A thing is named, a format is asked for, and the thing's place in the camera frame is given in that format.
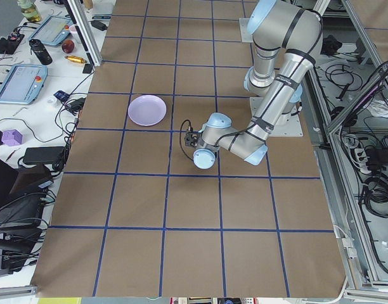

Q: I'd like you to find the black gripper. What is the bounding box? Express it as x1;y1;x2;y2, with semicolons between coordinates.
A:
195;126;205;149

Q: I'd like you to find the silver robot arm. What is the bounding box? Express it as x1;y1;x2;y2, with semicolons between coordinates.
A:
193;1;323;169

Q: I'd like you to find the purple plate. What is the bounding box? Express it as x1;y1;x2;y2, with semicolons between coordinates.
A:
128;95;167;127

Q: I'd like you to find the white pink cup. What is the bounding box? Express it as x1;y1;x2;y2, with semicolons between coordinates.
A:
68;25;78;36

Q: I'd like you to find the black power adapter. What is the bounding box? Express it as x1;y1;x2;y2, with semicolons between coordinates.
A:
22;146;64;165

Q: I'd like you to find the red apple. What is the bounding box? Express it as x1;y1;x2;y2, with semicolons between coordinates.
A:
61;39;75;54

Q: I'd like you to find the far blue teach pendant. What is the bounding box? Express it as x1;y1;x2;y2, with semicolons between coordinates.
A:
28;15;73;46

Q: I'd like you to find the blue teach pendant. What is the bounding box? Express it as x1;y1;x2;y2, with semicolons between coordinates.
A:
28;15;73;46
0;64;48;105

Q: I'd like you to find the near blue teach pendant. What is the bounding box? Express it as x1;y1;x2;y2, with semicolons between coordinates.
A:
0;64;48;105

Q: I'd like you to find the purple plastic block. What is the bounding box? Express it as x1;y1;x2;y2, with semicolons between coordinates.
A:
1;129;23;146

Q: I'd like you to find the black water bottle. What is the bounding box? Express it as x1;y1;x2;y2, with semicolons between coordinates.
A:
29;39;53;65

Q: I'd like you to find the green drink bottle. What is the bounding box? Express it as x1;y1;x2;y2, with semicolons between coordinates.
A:
17;0;42;23

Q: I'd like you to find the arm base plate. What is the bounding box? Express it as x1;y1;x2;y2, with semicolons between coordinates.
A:
238;18;253;43
249;96;305;138

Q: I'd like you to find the aluminium frame post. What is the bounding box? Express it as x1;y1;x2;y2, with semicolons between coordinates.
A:
63;0;103;67

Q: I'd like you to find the coiled black cable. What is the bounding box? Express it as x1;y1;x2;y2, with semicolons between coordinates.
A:
358;174;388;220

